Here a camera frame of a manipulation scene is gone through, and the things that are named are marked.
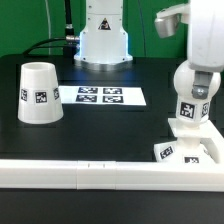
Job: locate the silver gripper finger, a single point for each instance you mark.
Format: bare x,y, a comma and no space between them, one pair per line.
201,84

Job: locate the white lamp bulb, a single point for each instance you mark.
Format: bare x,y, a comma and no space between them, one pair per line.
189,110

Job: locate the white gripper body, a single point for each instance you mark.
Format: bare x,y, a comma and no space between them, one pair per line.
205,20

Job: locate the white marker sheet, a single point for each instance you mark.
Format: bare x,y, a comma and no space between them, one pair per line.
131,96

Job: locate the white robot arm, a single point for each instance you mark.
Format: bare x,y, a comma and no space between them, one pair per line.
104,42

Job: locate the white lamp shade cone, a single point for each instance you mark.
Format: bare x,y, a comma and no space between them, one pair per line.
39,97

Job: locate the white L-shaped fence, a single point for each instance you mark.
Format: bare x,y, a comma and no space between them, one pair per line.
112,175

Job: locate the white lamp base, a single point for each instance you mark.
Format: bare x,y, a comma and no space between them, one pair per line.
187,148

